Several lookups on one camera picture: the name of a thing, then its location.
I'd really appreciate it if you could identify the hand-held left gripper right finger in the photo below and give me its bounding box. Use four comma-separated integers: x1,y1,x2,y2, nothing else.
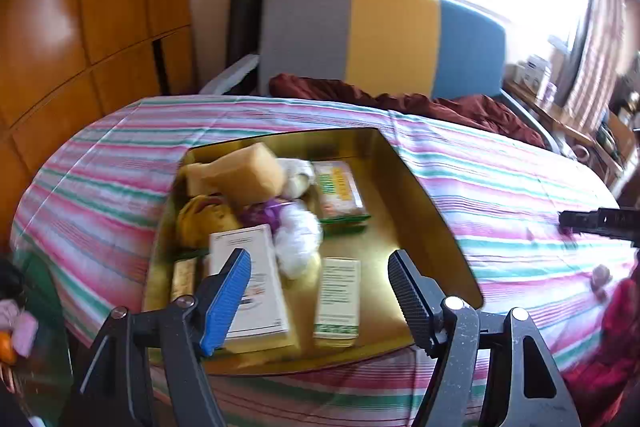
387,249,583,427

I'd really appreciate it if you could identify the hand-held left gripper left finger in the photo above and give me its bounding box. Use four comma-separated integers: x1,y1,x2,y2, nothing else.
65,248,252,427

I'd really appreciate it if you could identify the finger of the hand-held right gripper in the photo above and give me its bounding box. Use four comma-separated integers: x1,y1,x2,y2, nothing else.
557,206,640,239

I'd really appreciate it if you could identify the clear spice jar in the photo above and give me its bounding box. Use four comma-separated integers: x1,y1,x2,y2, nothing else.
170,257,198,303

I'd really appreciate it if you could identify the green white carton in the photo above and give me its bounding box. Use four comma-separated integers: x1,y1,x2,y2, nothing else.
312,257,362,340

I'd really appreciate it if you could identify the gold tin box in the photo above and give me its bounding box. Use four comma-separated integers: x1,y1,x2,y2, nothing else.
142,127,485,376

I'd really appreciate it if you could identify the white plastic-wrapped lump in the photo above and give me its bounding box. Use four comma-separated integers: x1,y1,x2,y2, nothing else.
275,207,323,278

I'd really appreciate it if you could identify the purple candy packet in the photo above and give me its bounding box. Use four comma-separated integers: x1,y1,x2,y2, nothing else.
242,199,296,228

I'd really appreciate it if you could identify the large yellow sponge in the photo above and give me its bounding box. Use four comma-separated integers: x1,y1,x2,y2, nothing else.
212,143,287,208

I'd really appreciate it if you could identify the cracker packet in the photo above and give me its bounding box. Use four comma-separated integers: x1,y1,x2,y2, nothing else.
312,161,371,225

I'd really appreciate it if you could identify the white knitted sock roll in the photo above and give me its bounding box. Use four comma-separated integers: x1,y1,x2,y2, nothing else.
277,158,316,200

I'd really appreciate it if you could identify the striped tablecloth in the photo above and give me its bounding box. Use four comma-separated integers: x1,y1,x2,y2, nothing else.
10,94,640,427

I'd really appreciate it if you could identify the wooden side shelf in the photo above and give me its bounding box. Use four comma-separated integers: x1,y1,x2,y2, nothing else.
502,77,626,188

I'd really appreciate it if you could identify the red clothing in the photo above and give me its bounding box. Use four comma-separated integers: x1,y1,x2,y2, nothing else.
560,277,640,427

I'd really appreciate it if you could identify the white box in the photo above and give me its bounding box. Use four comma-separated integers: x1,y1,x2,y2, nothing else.
515,54,553,90

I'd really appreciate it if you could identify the patterned beige curtain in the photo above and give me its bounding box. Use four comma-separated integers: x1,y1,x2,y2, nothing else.
557,0,640,128

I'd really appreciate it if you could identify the dark red blanket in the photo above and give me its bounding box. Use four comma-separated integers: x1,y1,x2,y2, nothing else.
270,73,546,148

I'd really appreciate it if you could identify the pink soft item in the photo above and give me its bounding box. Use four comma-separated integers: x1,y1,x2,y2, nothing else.
0,299,40,358

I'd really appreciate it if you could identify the orange round item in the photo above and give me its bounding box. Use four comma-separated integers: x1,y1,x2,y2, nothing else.
0,332,18,365

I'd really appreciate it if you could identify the grey yellow blue chair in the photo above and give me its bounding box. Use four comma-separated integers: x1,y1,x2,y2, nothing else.
200,0,563,152

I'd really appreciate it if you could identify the black rolled mat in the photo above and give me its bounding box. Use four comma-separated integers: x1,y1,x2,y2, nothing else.
225,0,271,68

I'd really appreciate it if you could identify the wooden wardrobe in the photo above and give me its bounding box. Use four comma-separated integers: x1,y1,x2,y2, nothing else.
0,0,201,228

